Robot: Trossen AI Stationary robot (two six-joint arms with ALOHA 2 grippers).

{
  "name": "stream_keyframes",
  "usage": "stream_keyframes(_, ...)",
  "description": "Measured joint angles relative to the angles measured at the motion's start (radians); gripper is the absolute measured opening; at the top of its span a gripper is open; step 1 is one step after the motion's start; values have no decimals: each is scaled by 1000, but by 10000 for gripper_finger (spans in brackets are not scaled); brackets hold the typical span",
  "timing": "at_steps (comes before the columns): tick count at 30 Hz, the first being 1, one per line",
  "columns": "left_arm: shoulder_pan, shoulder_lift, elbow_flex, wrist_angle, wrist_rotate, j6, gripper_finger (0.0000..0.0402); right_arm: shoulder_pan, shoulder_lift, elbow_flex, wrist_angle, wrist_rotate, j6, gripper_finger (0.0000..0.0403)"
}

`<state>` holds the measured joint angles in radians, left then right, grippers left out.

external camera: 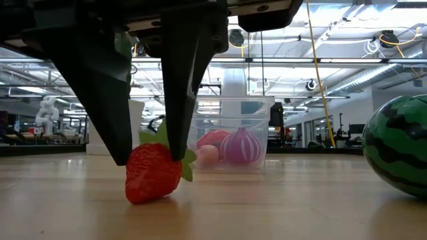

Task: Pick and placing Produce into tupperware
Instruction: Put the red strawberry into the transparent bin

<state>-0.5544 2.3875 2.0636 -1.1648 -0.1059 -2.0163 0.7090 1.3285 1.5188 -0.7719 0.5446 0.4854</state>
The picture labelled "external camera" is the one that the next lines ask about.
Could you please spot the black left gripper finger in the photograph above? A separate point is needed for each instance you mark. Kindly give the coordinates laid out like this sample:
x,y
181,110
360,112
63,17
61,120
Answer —
x,y
100,100
180,100

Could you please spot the red round toy fruit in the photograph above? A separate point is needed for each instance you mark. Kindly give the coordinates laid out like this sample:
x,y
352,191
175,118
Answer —
x,y
213,138

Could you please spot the pink textured toy fruit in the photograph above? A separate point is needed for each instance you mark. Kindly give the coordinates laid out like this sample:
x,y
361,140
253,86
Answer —
x,y
207,155

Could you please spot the purple toy onion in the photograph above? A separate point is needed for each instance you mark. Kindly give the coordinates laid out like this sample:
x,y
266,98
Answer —
x,y
240,146

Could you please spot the large red toy strawberry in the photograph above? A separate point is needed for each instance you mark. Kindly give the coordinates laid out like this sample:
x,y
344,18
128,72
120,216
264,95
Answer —
x,y
150,176

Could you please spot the green striped toy watermelon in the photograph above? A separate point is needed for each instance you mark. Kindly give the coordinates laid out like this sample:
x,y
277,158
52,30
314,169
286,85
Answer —
x,y
397,146

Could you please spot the black background robot arm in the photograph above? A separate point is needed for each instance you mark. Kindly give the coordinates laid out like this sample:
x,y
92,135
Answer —
x,y
155,121

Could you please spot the clear plastic tupperware container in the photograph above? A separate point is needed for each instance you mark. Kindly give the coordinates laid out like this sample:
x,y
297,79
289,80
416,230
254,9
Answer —
x,y
260,113

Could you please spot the white square pillar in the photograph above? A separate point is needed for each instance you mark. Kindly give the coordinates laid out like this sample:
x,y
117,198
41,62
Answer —
x,y
233,83

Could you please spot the overhead rig light bar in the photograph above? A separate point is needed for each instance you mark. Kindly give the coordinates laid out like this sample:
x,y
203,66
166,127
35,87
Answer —
x,y
283,60

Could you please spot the black background monitor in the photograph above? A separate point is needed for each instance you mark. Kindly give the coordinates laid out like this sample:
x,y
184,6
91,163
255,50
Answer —
x,y
356,129

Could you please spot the black aluminium rig frame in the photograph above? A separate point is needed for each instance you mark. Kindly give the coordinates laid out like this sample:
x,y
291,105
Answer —
x,y
43,150

